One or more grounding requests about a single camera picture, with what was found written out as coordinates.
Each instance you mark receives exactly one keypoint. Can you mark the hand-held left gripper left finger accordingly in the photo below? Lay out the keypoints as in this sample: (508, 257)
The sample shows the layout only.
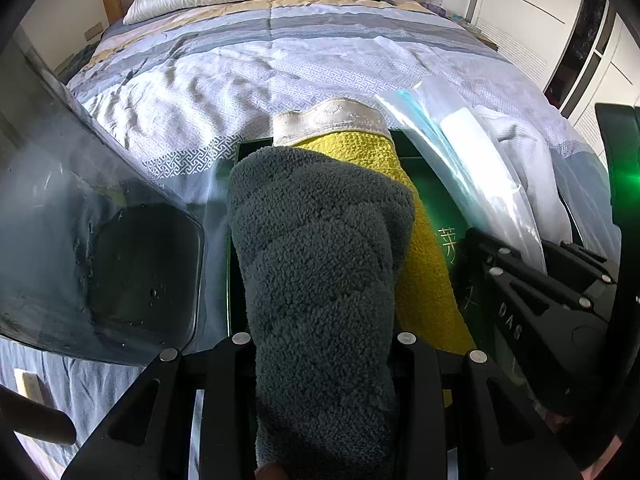
(225, 390)

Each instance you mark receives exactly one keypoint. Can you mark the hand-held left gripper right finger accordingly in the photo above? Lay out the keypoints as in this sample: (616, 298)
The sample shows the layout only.
(420, 395)

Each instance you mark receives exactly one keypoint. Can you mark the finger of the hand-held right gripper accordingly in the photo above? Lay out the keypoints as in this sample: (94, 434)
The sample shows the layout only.
(580, 267)
(515, 310)

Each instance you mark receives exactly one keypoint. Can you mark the yellow towel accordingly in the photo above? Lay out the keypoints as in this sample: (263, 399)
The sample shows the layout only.
(425, 260)

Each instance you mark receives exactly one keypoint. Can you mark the green tray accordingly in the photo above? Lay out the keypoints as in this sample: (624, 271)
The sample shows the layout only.
(442, 215)

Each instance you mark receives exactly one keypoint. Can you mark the clear face mask packet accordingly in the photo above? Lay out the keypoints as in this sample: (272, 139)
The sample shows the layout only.
(475, 195)

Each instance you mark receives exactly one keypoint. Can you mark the dark grey fluffy towel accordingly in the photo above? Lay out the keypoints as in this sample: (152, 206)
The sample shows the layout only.
(320, 270)

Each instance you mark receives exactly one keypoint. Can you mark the wooden nightstand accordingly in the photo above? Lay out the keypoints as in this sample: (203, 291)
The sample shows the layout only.
(482, 35)

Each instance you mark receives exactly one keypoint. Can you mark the smoky glass pitcher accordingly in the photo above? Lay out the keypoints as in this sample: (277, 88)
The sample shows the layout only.
(75, 185)

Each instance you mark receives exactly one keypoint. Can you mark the white wardrobe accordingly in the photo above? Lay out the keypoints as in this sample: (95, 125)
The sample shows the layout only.
(525, 0)

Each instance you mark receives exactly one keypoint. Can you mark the dark cloth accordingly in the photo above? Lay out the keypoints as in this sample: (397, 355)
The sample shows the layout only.
(75, 62)

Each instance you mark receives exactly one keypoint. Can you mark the wall socket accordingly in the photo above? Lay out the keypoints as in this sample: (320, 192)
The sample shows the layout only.
(93, 31)

